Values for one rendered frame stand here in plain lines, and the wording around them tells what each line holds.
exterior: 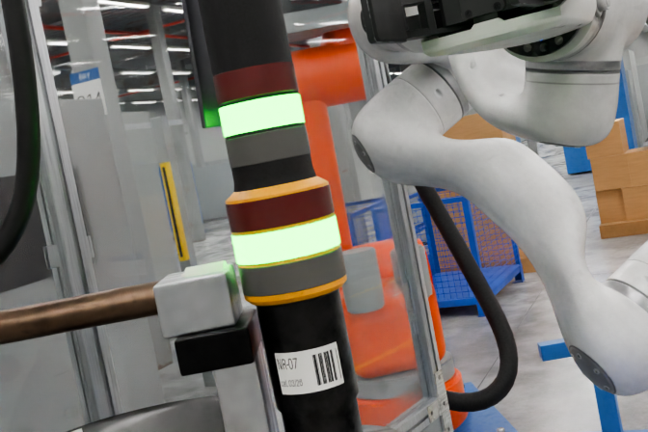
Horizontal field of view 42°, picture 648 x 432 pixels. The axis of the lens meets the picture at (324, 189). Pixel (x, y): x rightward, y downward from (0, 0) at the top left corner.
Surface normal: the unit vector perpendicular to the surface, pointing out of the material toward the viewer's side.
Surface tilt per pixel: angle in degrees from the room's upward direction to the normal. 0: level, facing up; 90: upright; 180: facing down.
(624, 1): 98
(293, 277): 90
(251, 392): 90
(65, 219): 90
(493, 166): 74
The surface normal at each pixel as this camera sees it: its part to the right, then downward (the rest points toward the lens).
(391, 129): -0.16, -0.37
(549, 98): -0.66, 0.15
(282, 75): 0.65, -0.08
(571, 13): 0.81, 0.00
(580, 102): -0.05, 0.22
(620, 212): -0.42, 0.13
